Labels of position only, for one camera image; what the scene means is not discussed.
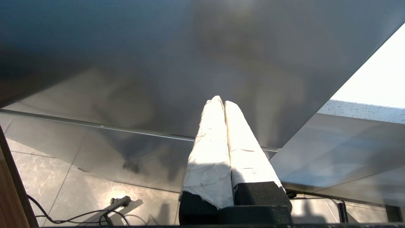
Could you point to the grey under-counter cabinet front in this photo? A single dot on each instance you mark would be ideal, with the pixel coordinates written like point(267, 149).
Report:
point(332, 152)

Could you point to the steel lower appliance panel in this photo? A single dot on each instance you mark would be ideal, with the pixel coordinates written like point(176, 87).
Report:
point(95, 152)

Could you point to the brown wooden panel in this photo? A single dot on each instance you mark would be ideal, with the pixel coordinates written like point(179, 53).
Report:
point(9, 196)

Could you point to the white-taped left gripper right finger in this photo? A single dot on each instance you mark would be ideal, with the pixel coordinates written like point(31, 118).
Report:
point(246, 152)

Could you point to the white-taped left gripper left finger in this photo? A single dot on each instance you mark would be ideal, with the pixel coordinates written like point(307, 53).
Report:
point(207, 152)

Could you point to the grey metal stand foot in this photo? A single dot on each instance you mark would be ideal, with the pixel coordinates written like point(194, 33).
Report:
point(121, 201)

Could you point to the stainless steel appliance door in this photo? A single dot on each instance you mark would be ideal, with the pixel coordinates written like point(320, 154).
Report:
point(158, 47)

